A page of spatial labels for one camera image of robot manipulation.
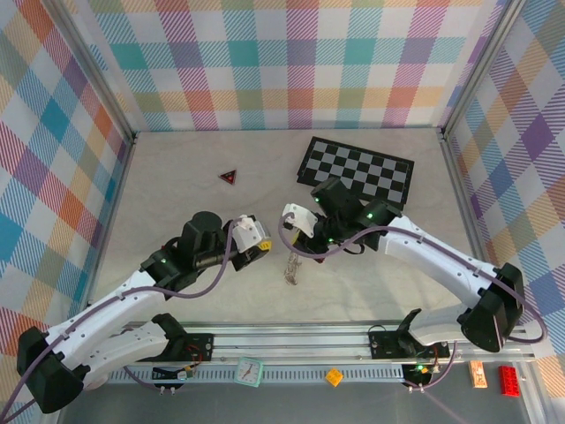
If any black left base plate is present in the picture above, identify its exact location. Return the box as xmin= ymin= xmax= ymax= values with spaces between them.
xmin=183 ymin=331 xmax=216 ymax=362

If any clear plastic bag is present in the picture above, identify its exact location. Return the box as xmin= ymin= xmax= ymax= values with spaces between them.
xmin=282 ymin=254 xmax=305 ymax=287

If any aluminium corner post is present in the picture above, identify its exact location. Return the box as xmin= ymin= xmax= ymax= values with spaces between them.
xmin=46 ymin=0 xmax=138 ymax=142
xmin=441 ymin=0 xmax=529 ymax=140

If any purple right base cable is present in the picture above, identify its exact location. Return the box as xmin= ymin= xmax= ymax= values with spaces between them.
xmin=408 ymin=339 xmax=460 ymax=393

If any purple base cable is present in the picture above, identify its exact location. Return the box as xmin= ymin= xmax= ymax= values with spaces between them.
xmin=121 ymin=364 xmax=162 ymax=393
xmin=408 ymin=339 xmax=460 ymax=393

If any small teal clock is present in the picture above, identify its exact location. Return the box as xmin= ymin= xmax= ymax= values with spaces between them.
xmin=235 ymin=356 xmax=265 ymax=389

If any aluminium left corner post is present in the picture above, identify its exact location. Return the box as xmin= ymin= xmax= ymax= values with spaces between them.
xmin=46 ymin=0 xmax=138 ymax=142

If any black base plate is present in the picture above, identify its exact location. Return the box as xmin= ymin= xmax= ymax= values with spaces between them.
xmin=183 ymin=331 xmax=216 ymax=362
xmin=368 ymin=330 xmax=410 ymax=360

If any aluminium right floor rail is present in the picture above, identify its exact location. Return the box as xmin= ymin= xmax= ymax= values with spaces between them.
xmin=439 ymin=127 xmax=546 ymax=424

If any red toy brick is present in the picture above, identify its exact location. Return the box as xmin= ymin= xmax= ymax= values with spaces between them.
xmin=498 ymin=365 xmax=522 ymax=397

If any aluminium left floor rail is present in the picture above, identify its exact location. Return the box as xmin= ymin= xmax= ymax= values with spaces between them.
xmin=41 ymin=132 xmax=137 ymax=424

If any black and grey chessboard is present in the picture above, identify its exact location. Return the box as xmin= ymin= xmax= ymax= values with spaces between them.
xmin=295 ymin=135 xmax=416 ymax=214

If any printed wooden block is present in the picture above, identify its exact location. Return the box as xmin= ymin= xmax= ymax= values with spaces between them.
xmin=469 ymin=360 xmax=489 ymax=390

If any small right connector board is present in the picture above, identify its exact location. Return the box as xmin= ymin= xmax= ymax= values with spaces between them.
xmin=408 ymin=361 xmax=442 ymax=381

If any aluminium floor rail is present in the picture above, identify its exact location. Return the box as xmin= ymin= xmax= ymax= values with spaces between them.
xmin=41 ymin=132 xmax=137 ymax=424
xmin=439 ymin=127 xmax=546 ymax=424

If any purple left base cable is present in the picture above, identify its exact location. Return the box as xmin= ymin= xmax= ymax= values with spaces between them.
xmin=121 ymin=364 xmax=162 ymax=393

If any small left connector board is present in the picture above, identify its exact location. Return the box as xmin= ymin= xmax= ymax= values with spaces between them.
xmin=152 ymin=364 xmax=198 ymax=383

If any small connector board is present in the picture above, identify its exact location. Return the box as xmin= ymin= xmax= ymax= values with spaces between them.
xmin=408 ymin=361 xmax=442 ymax=381
xmin=152 ymin=364 xmax=198 ymax=383

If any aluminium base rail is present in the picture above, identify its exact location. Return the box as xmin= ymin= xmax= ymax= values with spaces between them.
xmin=117 ymin=322 xmax=535 ymax=366

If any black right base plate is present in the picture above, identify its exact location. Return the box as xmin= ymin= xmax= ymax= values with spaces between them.
xmin=368 ymin=330 xmax=410 ymax=360

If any aluminium right corner post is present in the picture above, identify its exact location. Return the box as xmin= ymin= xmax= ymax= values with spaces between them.
xmin=441 ymin=0 xmax=529 ymax=140

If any slotted grey cable duct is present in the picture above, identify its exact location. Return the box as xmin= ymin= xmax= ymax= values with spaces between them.
xmin=105 ymin=366 xmax=407 ymax=383

